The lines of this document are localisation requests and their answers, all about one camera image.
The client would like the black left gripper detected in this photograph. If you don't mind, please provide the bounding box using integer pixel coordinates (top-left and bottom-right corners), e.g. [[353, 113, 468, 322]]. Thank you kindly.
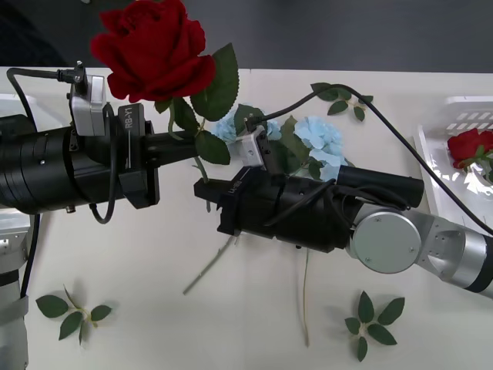
[[75, 102, 200, 210]]

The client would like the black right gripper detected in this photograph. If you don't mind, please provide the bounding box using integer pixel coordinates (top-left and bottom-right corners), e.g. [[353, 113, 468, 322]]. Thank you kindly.
[[193, 166, 284, 241]]

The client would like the pale blue artificial flower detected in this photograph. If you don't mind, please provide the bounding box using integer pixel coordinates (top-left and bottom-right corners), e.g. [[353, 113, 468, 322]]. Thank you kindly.
[[301, 246, 312, 347], [210, 103, 282, 155], [275, 115, 357, 182]]

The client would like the red artificial rose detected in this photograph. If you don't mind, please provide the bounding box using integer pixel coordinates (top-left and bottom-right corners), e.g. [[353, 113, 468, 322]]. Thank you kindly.
[[89, 0, 240, 214], [446, 128, 493, 186], [182, 235, 238, 296]]

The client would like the loose green leaf twig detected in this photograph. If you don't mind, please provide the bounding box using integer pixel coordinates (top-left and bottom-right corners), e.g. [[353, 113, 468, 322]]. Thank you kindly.
[[310, 81, 375, 123], [344, 291, 407, 363], [35, 284, 113, 346]]

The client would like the grey right arm camera box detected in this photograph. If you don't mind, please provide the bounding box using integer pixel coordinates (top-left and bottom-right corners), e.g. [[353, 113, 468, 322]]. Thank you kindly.
[[235, 123, 270, 169]]

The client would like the grey arm camera box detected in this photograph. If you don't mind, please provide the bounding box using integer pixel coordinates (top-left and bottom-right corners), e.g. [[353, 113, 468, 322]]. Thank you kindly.
[[68, 74, 107, 136], [235, 123, 270, 169]]

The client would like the grey left arm camera box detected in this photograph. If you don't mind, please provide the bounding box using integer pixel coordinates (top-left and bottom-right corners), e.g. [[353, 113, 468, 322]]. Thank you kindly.
[[68, 74, 107, 136]]

